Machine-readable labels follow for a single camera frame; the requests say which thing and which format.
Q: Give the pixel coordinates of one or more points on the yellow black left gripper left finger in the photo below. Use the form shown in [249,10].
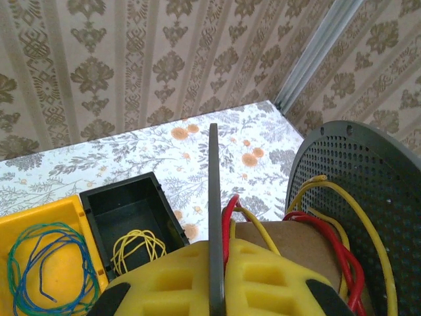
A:
[164,289]

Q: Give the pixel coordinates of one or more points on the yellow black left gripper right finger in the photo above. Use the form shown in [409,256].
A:
[263,286]

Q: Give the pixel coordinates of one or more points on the black plastic bin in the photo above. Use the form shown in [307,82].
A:
[131,204]

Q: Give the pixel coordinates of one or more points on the yellow plastic bin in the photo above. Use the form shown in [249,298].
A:
[59,263]

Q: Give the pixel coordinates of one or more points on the aluminium frame post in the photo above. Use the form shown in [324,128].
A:
[315,56]

